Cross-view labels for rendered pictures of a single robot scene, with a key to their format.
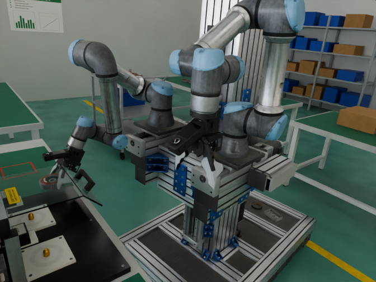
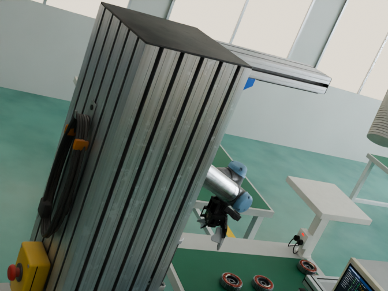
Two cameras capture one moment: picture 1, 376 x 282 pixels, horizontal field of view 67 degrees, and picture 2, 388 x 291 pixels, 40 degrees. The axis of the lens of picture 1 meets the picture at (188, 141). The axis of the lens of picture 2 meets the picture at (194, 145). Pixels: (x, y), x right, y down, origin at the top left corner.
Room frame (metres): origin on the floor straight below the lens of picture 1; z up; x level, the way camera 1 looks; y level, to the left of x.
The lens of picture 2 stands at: (2.61, 0.13, 2.23)
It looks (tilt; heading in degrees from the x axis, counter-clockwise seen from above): 21 degrees down; 191
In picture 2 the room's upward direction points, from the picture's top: 22 degrees clockwise
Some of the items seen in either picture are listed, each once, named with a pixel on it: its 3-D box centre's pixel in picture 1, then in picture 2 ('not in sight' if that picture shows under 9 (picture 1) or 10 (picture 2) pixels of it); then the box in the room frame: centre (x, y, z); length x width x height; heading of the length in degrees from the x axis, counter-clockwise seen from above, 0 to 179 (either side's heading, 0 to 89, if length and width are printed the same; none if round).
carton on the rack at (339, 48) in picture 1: (348, 49); not in sight; (6.23, -3.15, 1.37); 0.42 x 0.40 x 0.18; 40
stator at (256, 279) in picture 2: not in sight; (262, 284); (0.19, 0.28, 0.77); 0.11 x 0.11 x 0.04
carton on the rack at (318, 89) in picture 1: (318, 90); not in sight; (6.56, -2.88, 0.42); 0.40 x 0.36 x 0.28; 130
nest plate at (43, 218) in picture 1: (31, 219); not in sight; (0.95, 0.62, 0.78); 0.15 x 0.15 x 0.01; 40
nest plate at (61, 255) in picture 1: (46, 256); not in sight; (0.76, 0.46, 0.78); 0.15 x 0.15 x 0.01; 40
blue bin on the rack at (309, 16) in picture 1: (310, 19); not in sight; (6.97, -2.52, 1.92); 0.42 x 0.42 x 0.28; 41
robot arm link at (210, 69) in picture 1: (207, 71); (233, 176); (0.72, -0.04, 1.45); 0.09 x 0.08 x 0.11; 146
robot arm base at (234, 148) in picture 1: (233, 141); not in sight; (1.21, -0.21, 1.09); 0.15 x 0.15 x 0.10
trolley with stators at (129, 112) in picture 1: (127, 108); not in sight; (3.64, 0.83, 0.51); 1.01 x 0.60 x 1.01; 40
